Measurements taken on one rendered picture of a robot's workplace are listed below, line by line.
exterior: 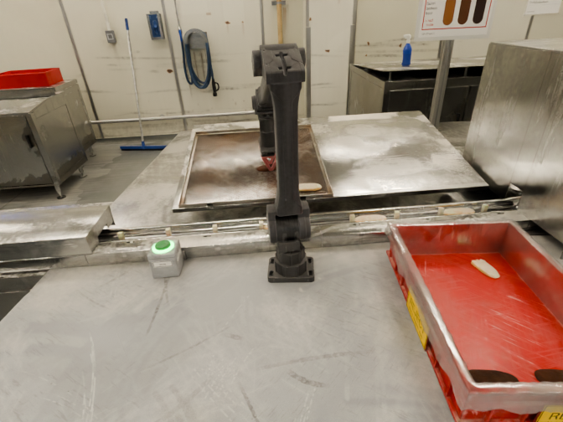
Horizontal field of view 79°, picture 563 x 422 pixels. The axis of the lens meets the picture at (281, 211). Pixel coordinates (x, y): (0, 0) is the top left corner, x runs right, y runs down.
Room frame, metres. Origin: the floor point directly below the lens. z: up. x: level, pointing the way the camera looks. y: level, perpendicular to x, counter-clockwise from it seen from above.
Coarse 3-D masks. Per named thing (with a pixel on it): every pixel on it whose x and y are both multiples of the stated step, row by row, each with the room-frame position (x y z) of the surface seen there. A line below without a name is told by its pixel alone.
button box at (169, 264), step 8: (176, 240) 0.77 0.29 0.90; (176, 248) 0.74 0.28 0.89; (152, 256) 0.71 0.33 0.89; (160, 256) 0.71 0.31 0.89; (168, 256) 0.71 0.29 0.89; (176, 256) 0.72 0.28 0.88; (184, 256) 0.78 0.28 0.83; (152, 264) 0.70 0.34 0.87; (160, 264) 0.71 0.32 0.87; (168, 264) 0.71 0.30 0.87; (176, 264) 0.71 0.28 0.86; (152, 272) 0.70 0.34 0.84; (160, 272) 0.71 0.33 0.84; (168, 272) 0.71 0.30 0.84; (176, 272) 0.71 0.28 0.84
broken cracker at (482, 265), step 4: (472, 260) 0.70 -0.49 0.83; (476, 260) 0.70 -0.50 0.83; (480, 260) 0.69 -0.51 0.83; (484, 260) 0.70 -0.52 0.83; (472, 264) 0.69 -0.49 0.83; (476, 264) 0.68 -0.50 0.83; (480, 264) 0.68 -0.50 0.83; (484, 264) 0.68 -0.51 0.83; (488, 264) 0.68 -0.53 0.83; (480, 268) 0.67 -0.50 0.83; (484, 268) 0.66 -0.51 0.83; (488, 268) 0.66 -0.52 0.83; (492, 268) 0.66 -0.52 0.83; (484, 272) 0.65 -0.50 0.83; (488, 272) 0.65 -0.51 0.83; (492, 272) 0.65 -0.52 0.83; (496, 272) 0.65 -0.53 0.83; (488, 276) 0.64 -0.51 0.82; (492, 276) 0.64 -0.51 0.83; (496, 276) 0.64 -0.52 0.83
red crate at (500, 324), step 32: (416, 256) 0.74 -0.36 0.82; (448, 256) 0.73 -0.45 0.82; (480, 256) 0.72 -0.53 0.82; (448, 288) 0.61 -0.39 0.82; (480, 288) 0.61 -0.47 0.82; (512, 288) 0.60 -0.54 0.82; (448, 320) 0.51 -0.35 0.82; (480, 320) 0.51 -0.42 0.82; (512, 320) 0.51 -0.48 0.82; (544, 320) 0.50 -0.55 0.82; (480, 352) 0.43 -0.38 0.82; (512, 352) 0.43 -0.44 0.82; (544, 352) 0.43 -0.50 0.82; (448, 384) 0.36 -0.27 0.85; (480, 416) 0.30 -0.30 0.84; (512, 416) 0.30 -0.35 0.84
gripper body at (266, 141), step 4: (260, 132) 1.14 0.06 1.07; (264, 132) 1.12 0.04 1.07; (268, 132) 1.12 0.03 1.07; (272, 132) 1.12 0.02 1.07; (264, 136) 1.12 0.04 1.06; (268, 136) 1.12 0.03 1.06; (272, 136) 1.12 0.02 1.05; (260, 140) 1.18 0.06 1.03; (264, 140) 1.13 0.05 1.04; (268, 140) 1.12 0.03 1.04; (272, 140) 1.13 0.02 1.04; (260, 144) 1.15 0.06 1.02; (264, 144) 1.13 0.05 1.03; (268, 144) 1.12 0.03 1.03; (272, 144) 1.13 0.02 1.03; (264, 148) 1.12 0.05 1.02; (268, 148) 1.12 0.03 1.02; (272, 148) 1.12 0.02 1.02; (264, 152) 1.10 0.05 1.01
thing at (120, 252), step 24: (456, 216) 0.87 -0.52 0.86; (480, 216) 0.86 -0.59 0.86; (504, 216) 0.86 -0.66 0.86; (144, 240) 0.83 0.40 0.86; (192, 240) 0.81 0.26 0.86; (216, 240) 0.81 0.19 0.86; (240, 240) 0.80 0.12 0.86; (264, 240) 0.79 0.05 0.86; (312, 240) 0.80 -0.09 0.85; (336, 240) 0.80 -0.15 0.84; (360, 240) 0.81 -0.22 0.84; (384, 240) 0.81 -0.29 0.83; (0, 264) 0.76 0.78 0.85; (24, 264) 0.76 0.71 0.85; (48, 264) 0.76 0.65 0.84; (72, 264) 0.77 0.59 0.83; (96, 264) 0.77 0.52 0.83
